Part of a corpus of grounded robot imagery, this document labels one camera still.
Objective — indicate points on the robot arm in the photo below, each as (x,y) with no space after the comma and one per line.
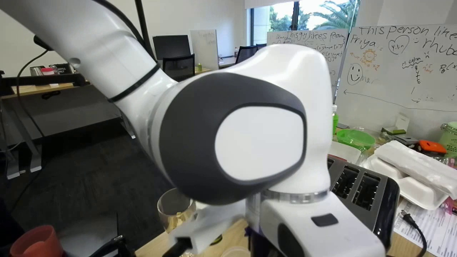
(107,46)

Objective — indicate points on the black office chair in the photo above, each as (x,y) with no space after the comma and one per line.
(245,53)
(178,67)

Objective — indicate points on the small whiteboard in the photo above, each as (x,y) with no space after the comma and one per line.
(205,50)

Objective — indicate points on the black monitor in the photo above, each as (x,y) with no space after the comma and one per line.
(171,46)

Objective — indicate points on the clear glass cup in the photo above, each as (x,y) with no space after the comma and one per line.
(175,214)

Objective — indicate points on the green bottle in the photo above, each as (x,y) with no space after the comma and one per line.
(335,121)

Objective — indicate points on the white plate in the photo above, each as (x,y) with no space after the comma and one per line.
(344,151)

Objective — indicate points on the green plastic bowl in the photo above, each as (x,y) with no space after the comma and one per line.
(355,138)

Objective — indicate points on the whiteboard with writing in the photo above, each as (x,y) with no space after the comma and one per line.
(321,41)

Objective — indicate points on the window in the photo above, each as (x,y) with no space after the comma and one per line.
(321,12)

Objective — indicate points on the black silver toaster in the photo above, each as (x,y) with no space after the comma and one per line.
(371,200)

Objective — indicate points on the large whiteboard with drawings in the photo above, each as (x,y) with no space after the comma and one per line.
(396,89)

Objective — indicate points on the small white box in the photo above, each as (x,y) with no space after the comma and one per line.
(402,122)

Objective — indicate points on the wooden desk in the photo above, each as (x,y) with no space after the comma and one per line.
(43,87)

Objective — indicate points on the white foam container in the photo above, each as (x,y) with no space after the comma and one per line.
(417,191)

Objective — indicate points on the orange black device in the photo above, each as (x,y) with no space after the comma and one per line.
(432,146)

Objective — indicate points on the green jar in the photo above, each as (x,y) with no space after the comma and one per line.
(450,139)

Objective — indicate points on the red cup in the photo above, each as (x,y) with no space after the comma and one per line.
(34,244)

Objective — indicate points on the printed paper sheet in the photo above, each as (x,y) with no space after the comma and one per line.
(437,228)

